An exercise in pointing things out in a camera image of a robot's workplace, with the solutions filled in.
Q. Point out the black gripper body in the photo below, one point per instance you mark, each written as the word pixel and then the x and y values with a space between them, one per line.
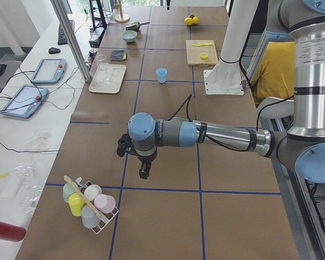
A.
pixel 145 161

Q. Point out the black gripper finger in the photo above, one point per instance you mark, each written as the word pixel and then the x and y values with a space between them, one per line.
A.
pixel 144 171

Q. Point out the lemon slice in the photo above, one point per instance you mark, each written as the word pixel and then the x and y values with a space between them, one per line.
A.
pixel 204 56

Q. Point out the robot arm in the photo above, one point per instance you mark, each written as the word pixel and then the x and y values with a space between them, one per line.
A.
pixel 301 148

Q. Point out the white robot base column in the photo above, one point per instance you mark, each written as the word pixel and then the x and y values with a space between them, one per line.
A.
pixel 225 78

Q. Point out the white cup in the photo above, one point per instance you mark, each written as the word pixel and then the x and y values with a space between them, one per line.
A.
pixel 92 191

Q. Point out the grey cup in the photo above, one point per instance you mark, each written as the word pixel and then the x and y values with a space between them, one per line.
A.
pixel 89 218

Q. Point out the green cup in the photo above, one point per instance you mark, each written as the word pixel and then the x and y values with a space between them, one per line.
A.
pixel 67 192

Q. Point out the yellow cup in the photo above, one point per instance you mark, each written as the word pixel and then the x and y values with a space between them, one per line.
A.
pixel 76 204

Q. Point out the light blue cup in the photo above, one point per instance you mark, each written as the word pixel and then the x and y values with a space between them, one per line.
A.
pixel 161 74

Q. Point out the yellow lemon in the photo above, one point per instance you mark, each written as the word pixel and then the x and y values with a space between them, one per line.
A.
pixel 189 21
pixel 195 20

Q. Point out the cream bear tray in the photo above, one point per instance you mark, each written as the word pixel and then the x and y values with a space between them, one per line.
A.
pixel 116 72

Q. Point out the clear wine glass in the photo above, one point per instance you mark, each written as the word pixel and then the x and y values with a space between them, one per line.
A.
pixel 102 65

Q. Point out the grey folded cloth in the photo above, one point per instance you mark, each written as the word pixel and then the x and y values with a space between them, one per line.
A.
pixel 118 55

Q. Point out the upper teach pendant tablet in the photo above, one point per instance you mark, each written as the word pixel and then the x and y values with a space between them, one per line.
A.
pixel 49 71

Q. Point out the teach pendant tablet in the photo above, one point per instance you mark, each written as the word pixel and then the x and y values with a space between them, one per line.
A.
pixel 26 101
pixel 49 71

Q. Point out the green bowl of ice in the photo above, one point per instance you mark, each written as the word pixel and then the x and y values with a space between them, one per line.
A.
pixel 129 36

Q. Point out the lower teach pendant tablet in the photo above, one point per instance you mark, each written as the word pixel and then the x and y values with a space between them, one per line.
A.
pixel 26 101

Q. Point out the wooden cutting board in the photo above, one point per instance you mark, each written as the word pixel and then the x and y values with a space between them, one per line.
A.
pixel 193 53

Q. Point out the black computer mouse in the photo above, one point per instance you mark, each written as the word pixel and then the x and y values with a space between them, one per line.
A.
pixel 54 50

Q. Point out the metal ice scoop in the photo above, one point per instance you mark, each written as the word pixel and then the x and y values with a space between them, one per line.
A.
pixel 136 25

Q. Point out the black keyboard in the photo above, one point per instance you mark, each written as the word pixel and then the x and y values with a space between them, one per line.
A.
pixel 62 40

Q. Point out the wooden mug tree stand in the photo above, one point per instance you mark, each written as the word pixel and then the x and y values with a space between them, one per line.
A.
pixel 121 17

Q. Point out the yellow plastic knife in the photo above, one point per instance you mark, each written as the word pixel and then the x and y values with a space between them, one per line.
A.
pixel 201 44

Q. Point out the red bottle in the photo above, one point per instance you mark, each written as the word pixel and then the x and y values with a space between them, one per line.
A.
pixel 9 232

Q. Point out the person in yellow shirt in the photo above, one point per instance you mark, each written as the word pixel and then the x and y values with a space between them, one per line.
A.
pixel 275 75

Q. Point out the white wire cup rack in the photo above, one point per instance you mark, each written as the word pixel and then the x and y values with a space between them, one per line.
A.
pixel 107 217

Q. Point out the wooden rack handle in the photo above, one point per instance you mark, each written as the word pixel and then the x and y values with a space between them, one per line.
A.
pixel 93 208

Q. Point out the aluminium frame post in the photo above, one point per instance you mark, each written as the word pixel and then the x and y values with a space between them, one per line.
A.
pixel 62 16

